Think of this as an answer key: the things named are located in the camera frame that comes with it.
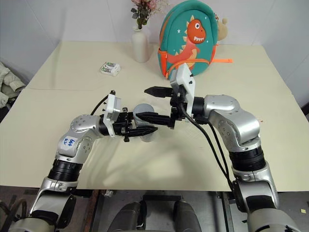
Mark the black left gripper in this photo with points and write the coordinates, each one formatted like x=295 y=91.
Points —
x=120 y=126

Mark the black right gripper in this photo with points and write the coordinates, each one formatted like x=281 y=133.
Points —
x=175 y=113

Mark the clear plastic jar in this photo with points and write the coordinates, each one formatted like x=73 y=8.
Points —
x=147 y=139

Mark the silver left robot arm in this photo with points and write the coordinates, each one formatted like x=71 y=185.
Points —
x=79 y=125

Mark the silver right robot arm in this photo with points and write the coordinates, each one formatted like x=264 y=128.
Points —
x=231 y=116

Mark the grey jar lid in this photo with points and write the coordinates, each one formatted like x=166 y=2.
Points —
x=144 y=108

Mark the small white green box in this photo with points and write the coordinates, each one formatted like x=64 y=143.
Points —
x=109 y=68

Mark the white ceramic vase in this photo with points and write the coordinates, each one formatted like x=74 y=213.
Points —
x=140 y=46

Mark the teal dinosaur backpack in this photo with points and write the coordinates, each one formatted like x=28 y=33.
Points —
x=178 y=31

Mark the dark rounded shape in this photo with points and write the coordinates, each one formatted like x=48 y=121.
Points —
x=130 y=217
x=187 y=217

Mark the pink artificial flowers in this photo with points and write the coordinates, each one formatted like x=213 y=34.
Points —
x=142 y=12

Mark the beige plush toy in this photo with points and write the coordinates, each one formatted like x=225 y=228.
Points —
x=223 y=30

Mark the pale crumpled jacket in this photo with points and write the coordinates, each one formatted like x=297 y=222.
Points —
x=8 y=84

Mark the small yellow paper scrap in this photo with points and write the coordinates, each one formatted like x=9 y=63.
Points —
x=302 y=211

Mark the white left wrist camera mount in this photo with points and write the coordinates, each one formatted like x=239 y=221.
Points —
x=113 y=106

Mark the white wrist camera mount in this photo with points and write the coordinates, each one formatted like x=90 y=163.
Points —
x=184 y=77
x=113 y=106

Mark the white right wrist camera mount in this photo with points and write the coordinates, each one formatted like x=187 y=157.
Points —
x=184 y=77

